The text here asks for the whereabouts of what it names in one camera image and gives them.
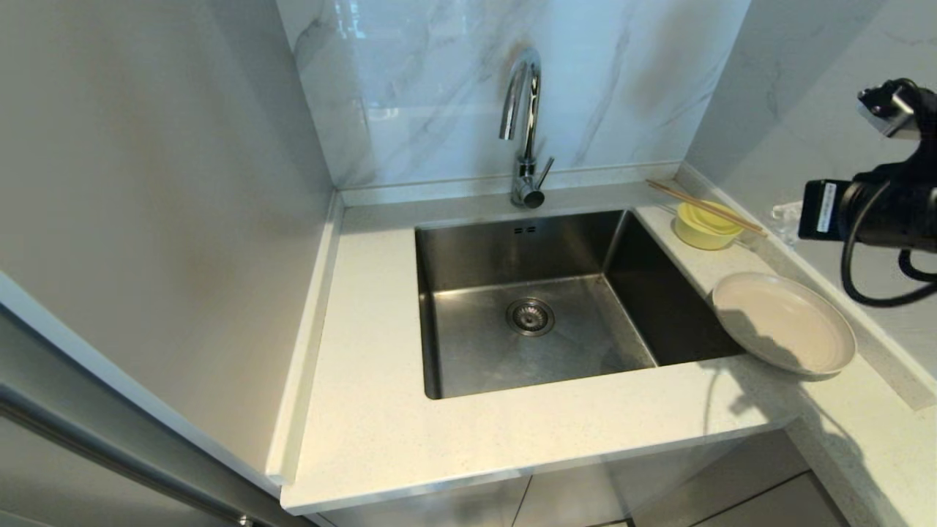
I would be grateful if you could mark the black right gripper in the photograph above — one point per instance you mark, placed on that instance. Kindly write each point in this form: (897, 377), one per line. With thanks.
(814, 211)

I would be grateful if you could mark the stainless steel sink basin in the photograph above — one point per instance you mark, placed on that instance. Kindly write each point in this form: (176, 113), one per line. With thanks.
(512, 322)

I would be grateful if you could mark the wooden chopstick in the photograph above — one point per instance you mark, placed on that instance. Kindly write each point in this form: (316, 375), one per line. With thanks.
(699, 209)
(703, 206)

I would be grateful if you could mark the small yellow bowl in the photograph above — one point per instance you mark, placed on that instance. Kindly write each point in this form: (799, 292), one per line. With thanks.
(699, 236)

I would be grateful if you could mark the round beige plate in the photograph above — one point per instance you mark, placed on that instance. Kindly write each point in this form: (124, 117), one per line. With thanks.
(783, 322)

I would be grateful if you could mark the chrome gooseneck faucet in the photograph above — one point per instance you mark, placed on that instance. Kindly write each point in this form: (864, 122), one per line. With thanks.
(527, 146)

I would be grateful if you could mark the round metal drain strainer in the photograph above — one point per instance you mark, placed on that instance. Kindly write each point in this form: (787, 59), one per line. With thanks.
(529, 317)

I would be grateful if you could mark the glossy grey corner cabinet door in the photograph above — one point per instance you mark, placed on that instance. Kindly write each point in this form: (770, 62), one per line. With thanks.
(783, 505)

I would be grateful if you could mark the glossy grey wide cabinet door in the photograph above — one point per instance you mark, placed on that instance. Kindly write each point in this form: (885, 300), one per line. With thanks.
(659, 476)

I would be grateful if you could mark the glossy grey narrow cabinet door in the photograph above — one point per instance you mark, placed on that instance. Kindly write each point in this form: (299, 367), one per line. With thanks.
(439, 509)

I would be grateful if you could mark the grey tall cabinet door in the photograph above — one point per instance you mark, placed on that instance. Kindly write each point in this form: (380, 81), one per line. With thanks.
(88, 439)

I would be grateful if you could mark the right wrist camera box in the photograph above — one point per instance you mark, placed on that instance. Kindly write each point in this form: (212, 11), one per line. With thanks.
(887, 110)

